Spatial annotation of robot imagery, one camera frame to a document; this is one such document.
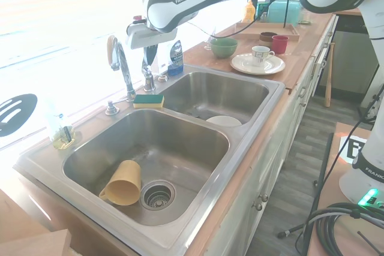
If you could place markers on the red mug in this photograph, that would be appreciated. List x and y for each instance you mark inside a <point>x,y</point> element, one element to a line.
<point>280,44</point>

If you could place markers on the chrome gooseneck faucet spout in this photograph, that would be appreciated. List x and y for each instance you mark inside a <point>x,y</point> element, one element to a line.
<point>124,67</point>

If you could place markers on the blue Dawn soap bottle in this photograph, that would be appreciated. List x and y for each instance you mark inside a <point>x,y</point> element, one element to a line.
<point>175,58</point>

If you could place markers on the brown bowl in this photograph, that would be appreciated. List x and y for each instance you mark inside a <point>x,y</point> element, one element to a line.
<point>266,39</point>

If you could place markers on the black slotted spatula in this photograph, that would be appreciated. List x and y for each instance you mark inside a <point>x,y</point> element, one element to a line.
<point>18,115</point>

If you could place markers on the teal toaster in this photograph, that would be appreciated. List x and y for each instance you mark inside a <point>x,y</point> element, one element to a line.
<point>279,11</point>

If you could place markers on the yellow plastic cup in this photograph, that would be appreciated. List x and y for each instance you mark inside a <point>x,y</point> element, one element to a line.
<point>124,184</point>

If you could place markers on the wooden tray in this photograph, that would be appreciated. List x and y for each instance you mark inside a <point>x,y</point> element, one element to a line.
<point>292,32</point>

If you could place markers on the stainless steel dishwasher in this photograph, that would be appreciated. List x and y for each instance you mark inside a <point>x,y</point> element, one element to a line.
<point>348,58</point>

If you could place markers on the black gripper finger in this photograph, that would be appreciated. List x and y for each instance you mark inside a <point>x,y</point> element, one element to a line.
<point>148,55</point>
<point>154,52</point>

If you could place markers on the yellow green sponge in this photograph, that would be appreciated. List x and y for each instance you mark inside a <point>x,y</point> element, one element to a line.
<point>148,101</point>

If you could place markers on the clear wine glass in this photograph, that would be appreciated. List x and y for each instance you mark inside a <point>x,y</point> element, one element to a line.
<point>210,38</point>

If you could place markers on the white dinner plate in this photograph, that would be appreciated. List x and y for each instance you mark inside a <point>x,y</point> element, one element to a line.
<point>243,65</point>

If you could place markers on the green bowl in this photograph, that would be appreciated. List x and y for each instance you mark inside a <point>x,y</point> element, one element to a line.
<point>223,47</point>

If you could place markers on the clear yellow soap bottle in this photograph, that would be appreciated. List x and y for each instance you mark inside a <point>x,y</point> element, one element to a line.
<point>60,131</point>

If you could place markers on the white bowl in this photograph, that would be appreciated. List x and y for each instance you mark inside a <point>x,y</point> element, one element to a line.
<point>223,121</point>

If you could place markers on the stainless steel double sink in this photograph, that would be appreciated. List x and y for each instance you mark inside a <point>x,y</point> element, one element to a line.
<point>234,151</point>

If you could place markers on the metal drain strainer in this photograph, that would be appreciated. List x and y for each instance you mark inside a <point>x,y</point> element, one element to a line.
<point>158,195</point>

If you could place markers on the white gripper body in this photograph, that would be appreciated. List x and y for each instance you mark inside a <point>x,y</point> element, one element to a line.
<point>150,36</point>

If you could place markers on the white patterned teacup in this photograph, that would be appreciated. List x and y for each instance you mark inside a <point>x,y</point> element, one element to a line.
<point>260,55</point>

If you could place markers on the chrome sink hole cap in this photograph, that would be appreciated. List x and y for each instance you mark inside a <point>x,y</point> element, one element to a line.
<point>163,78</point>

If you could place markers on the silver cabinet knob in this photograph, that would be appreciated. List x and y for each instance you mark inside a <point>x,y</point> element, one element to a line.
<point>264,197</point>
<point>257,206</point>

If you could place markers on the yellow mustard bottle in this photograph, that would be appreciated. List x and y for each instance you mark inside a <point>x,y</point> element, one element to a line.
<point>249,11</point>

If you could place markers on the white fiducial marker sheet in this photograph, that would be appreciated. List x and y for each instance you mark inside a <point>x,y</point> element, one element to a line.
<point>349,148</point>

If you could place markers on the white kitchen cabinet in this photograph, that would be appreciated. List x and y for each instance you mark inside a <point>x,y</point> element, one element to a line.
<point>270,163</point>

